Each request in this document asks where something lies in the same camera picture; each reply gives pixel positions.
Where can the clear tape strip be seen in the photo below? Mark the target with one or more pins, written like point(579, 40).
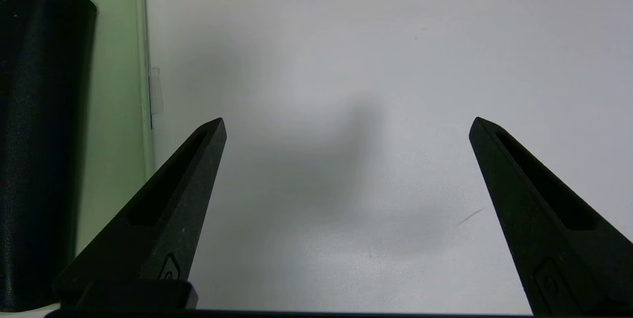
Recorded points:
point(156, 90)

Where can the light green plastic tray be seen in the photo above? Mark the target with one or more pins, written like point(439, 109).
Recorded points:
point(116, 110)

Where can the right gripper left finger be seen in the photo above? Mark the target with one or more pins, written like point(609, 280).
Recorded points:
point(163, 219)

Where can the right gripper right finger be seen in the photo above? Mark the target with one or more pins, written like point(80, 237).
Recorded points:
point(549, 219)

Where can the black glasses pouch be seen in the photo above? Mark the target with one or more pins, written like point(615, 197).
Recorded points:
point(39, 135)

